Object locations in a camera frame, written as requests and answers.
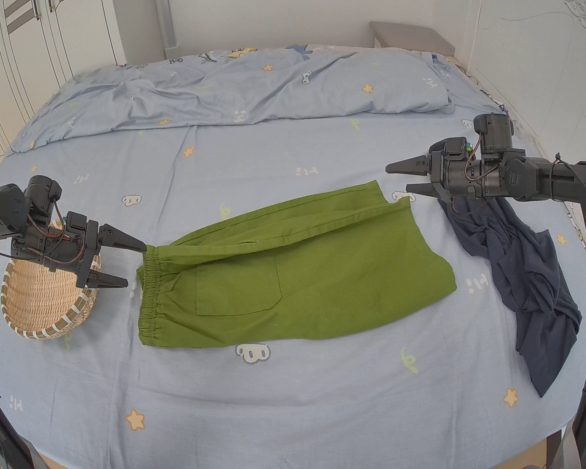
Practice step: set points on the pale blue quilt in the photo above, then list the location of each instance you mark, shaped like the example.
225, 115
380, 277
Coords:
273, 91

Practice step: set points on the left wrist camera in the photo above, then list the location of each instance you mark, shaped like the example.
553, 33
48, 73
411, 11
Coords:
75, 223

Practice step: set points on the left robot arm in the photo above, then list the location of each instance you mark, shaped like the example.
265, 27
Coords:
5, 208

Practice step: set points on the bed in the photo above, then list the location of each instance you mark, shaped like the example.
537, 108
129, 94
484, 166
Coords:
273, 164

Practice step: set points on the green shorts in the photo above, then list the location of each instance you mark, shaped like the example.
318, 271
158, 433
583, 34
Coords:
322, 271

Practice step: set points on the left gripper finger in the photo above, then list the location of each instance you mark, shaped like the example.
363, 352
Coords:
117, 240
107, 281

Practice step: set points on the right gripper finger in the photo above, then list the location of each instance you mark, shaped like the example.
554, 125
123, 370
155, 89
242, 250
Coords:
427, 189
415, 166

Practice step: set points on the dark blue garment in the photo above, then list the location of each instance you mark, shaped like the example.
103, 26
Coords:
532, 281

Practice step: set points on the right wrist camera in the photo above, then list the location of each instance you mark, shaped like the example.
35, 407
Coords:
454, 147

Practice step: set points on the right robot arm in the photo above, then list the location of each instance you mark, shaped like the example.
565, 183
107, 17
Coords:
566, 181

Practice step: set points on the round woven basket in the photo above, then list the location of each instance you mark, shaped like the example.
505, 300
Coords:
39, 301

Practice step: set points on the white wardrobe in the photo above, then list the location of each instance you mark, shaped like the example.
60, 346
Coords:
29, 42

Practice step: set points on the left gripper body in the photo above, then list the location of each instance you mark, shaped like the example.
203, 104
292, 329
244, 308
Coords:
89, 262

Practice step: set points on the grey wall pipe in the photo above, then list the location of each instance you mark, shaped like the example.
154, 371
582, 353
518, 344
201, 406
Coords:
163, 12

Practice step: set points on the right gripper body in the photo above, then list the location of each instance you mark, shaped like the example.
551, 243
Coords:
461, 179

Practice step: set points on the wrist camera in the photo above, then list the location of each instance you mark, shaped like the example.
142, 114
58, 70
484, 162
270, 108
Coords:
454, 147
75, 223

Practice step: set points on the grey bedside table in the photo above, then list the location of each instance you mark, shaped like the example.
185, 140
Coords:
405, 34

